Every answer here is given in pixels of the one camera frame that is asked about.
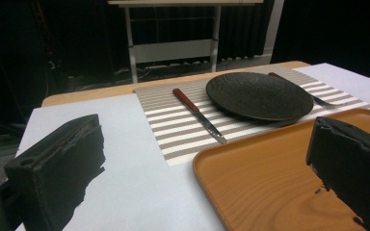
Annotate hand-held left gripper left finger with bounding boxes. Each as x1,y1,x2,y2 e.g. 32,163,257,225
3,114,107,231

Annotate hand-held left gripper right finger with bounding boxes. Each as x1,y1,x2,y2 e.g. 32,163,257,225
305,115,370,231

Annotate white table cover sheet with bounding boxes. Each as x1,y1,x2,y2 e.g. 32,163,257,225
13,63,370,231

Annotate wooden tray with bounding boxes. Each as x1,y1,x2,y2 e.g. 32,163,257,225
192,108,370,231

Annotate black textured plate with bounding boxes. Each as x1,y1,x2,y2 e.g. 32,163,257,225
205,71,315,122

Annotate dark curtain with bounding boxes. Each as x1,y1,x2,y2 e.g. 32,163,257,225
0,0,370,116

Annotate striped placemat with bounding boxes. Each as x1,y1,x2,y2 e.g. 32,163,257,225
133,64,370,168

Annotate fork with red-brown handle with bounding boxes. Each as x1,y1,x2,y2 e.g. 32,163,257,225
268,71,343,110

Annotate knife with red-brown handle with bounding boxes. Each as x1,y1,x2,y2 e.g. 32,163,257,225
172,88,228,144

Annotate white metal table frame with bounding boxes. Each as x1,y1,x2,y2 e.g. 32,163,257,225
107,0,265,85

